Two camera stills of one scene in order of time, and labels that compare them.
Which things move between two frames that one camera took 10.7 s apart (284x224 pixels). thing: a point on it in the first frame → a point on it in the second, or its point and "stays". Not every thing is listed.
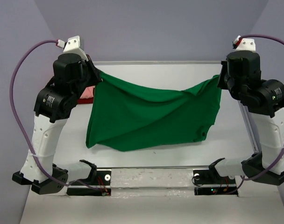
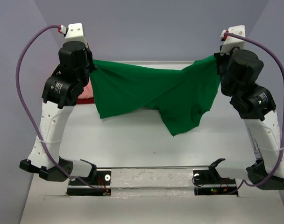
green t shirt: [124, 116] → [182, 97]
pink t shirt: [88, 92] stays
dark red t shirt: [85, 101] stays
